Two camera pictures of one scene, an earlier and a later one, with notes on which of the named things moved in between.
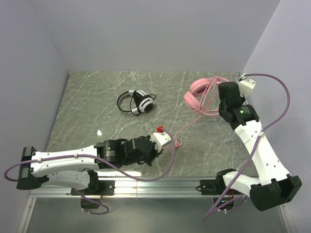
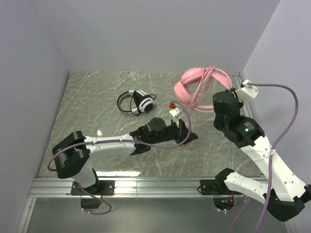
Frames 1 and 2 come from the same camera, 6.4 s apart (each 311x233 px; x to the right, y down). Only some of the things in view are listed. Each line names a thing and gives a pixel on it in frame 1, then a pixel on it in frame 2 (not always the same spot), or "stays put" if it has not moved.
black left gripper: [152, 155] to [182, 133]
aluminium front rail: [147, 187] stays put
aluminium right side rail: [237, 76] stays put
